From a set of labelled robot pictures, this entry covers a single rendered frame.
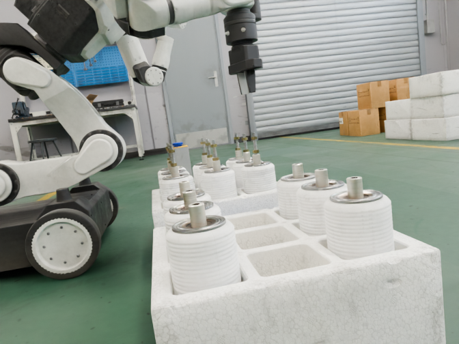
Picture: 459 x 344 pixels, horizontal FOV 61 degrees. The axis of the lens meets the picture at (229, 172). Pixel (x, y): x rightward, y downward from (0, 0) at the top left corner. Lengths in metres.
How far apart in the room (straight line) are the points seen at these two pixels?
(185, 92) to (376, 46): 3.29
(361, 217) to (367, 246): 0.04
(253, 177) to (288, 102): 5.43
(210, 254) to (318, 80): 6.27
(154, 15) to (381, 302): 0.79
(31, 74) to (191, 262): 1.01
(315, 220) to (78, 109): 0.95
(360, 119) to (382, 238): 4.18
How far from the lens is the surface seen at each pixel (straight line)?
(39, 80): 1.39
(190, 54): 6.31
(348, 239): 0.58
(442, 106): 3.52
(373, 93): 4.82
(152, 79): 1.65
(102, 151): 1.34
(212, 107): 6.25
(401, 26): 7.54
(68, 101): 1.39
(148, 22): 1.04
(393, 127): 4.04
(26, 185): 1.45
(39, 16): 1.41
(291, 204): 0.79
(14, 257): 1.32
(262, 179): 1.08
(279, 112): 6.43
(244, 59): 1.08
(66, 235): 1.21
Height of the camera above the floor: 0.39
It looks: 8 degrees down
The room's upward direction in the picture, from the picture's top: 8 degrees counter-clockwise
